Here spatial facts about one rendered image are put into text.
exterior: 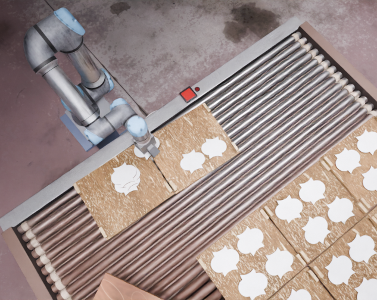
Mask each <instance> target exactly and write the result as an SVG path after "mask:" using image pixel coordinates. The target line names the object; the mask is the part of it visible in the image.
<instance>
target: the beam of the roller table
mask: <svg viewBox="0 0 377 300"><path fill-rule="evenodd" d="M301 24H302V22H301V21H300V20H299V19H298V18H297V17H296V16H294V17H293V18H291V19H289V20H288V21H286V22H285V23H284V24H282V25H281V26H279V27H278V28H276V29H275V30H274V31H272V32H270V33H269V34H268V35H266V36H265V37H263V38H262V39H260V40H259V41H257V42H256V43H255V44H253V45H251V46H250V47H249V48H247V49H246V50H244V51H243V52H241V53H240V54H238V55H237V56H236V57H234V58H232V59H231V60H230V61H228V62H227V63H226V64H224V65H222V66H221V67H219V68H218V69H217V70H215V71H214V72H212V73H211V74H209V75H208V76H207V77H205V78H203V79H202V80H200V81H199V82H198V83H196V84H195V85H193V86H192V87H191V88H192V89H193V91H194V92H195V93H196V94H197V95H198V96H197V97H196V98H195V99H193V100H192V101H191V102H189V103H186V102H185V101H184V100H183V98H182V97H181V96H180V95H179V96H177V97H176V98H175V99H173V100H171V101H170V102H169V103H167V104H166V105H164V106H163V107H161V108H160V109H159V110H157V111H156V112H154V113H152V114H151V115H150V116H148V117H147V118H145V119H144V120H145V122H146V123H147V127H148V130H149V132H150V133H153V132H155V131H156V130H157V129H159V128H160V127H162V126H163V125H165V124H166V123H168V122H169V121H170V120H172V119H173V118H175V117H176V116H177V115H179V114H180V113H182V112H183V111H185V110H186V109H187V108H189V107H190V106H192V105H193V104H194V103H196V102H198V101H199V100H200V99H202V98H203V97H205V96H206V95H208V94H209V93H210V92H212V91H213V90H215V89H216V88H217V87H219V86H220V85H222V84H223V83H224V82H226V81H228V80H229V79H230V78H232V77H233V76H234V75H236V74H238V73H239V72H240V71H242V70H243V69H245V68H246V67H248V66H249V65H250V64H252V63H253V62H254V61H256V60H258V59H259V58H260V57H262V56H263V55H264V54H266V53H268V52H269V51H270V50H272V49H273V48H275V47H276V46H278V45H279V44H280V43H282V42H283V41H285V40H286V39H288V38H289V37H290V36H291V35H292V34H294V33H296V32H297V30H298V28H299V26H300V25H301ZM195 87H199V88H200V91H199V92H196V91H195ZM132 138H133V137H132V135H131V134H130V133H129V131H126V132H125V133H123V134H122V135H120V136H119V137H118V138H116V139H114V140H113V141H112V142H110V143H109V144H108V145H106V146H104V147H103V148H101V149H100V150H99V151H97V152H96V153H94V154H93V155H91V156H90V157H89V158H87V159H85V160H84V161H82V162H81V163H80V164H78V165H77V166H75V167H74V168H72V169H71V170H70V171H68V172H66V173H65V174H63V175H62V176H61V177H59V178H58V179H57V180H55V181H53V182H52V183H51V184H49V185H48V186H46V187H45V188H43V189H42V190H40V191H39V192H38V193H36V194H34V195H33V196H32V197H30V198H29V199H27V200H26V201H24V202H23V203H22V204H20V205H19V206H17V207H15V208H14V209H13V210H11V211H10V212H8V213H7V214H5V215H4V216H3V217H1V218H0V226H1V228H2V230H3V231H5V230H6V229H8V228H10V227H18V226H20V225H21V224H22V223H24V222H25V221H27V220H29V219H30V218H32V217H33V216H34V215H36V214H37V213H39V212H40V211H42V210H43V209H44V208H46V207H47V206H49V205H50V204H52V203H53V202H55V201H56V200H57V199H59V198H60V197H62V196H63V195H65V194H66V193H67V192H69V191H70V190H72V189H73V188H74V186H73V184H74V183H75V182H77V181H78V180H80V179H81V178H83V177H85V176H86V175H87V174H89V173H91V172H92V171H94V170H95V169H97V168H98V167H100V166H101V165H103V164H105V163H106V162H107V161H109V160H110V159H112V158H114V157H115V156H117V155H118V154H120V153H121V152H123V151H124V150H126V149H127V148H129V147H131V146H132V145H134V144H133V142H132V140H131V139H132Z"/></svg>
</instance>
